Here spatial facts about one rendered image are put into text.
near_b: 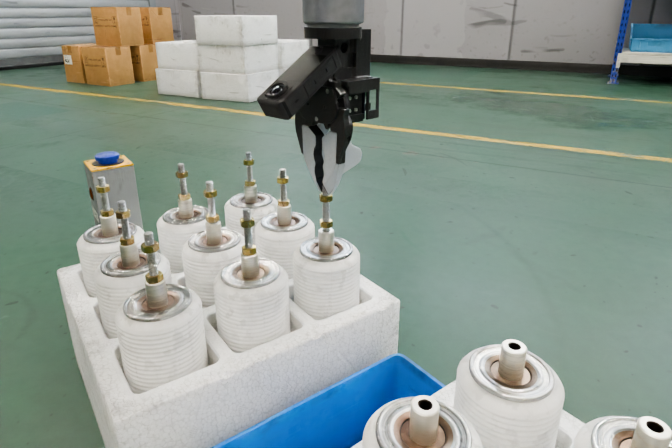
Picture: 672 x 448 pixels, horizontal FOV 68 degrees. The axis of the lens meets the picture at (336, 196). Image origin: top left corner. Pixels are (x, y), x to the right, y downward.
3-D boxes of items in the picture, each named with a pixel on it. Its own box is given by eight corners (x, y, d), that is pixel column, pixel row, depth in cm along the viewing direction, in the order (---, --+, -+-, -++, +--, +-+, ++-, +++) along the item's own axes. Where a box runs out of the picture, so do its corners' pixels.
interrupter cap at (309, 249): (296, 242, 73) (296, 238, 73) (346, 238, 74) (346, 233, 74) (303, 266, 66) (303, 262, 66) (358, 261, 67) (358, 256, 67)
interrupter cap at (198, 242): (189, 258, 68) (188, 253, 68) (187, 235, 75) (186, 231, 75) (244, 250, 71) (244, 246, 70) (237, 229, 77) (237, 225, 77)
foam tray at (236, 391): (138, 546, 56) (113, 422, 50) (76, 360, 86) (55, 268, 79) (395, 399, 77) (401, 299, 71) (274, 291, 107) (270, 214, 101)
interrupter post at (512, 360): (513, 388, 45) (518, 358, 44) (491, 373, 47) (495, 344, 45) (528, 376, 46) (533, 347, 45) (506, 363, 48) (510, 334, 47)
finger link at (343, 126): (354, 164, 62) (352, 93, 60) (345, 166, 61) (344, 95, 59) (327, 158, 66) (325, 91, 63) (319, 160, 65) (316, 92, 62)
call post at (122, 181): (118, 327, 95) (90, 172, 84) (110, 310, 100) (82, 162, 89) (156, 314, 99) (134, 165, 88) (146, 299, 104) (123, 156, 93)
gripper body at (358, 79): (380, 122, 66) (383, 26, 61) (334, 133, 60) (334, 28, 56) (339, 114, 71) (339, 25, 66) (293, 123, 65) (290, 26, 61)
